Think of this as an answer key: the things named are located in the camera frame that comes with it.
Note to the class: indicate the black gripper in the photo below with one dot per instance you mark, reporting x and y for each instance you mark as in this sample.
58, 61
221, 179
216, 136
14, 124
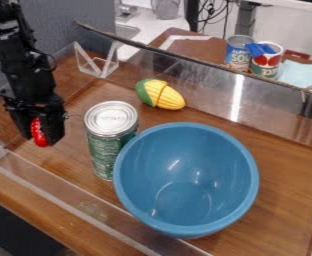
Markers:
32, 95

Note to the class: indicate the red toy strawberry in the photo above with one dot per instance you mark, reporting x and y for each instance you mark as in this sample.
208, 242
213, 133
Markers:
37, 134

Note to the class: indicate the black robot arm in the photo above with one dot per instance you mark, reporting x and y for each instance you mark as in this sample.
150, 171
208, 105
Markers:
16, 34

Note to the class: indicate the blue bowl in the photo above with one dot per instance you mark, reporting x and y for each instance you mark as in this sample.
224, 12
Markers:
187, 179

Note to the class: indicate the green tin can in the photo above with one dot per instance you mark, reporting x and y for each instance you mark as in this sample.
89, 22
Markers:
110, 124

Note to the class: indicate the clear acrylic front barrier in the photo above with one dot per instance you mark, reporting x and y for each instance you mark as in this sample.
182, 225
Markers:
90, 208

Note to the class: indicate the clear acrylic barrier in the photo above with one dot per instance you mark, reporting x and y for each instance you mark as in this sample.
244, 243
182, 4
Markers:
90, 208
215, 76

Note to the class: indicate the yellow toy corn cob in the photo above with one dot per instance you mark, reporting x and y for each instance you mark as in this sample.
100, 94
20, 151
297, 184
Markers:
157, 94

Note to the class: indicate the clear acrylic back barrier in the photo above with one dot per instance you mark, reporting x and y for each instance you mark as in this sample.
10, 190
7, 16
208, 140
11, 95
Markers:
215, 76

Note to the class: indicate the blue soup can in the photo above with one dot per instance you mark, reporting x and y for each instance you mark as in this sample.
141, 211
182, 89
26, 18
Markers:
237, 55

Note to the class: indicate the red white tomato can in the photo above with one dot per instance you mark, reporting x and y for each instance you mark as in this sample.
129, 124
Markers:
265, 65

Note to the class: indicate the blue plastic clip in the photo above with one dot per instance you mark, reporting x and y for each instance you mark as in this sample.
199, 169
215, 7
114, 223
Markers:
257, 49

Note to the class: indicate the light blue cloth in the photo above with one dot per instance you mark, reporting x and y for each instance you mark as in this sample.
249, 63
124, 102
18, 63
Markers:
296, 74

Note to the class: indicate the clear acrylic bracket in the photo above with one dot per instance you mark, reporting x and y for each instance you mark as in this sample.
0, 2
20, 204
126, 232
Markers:
94, 66

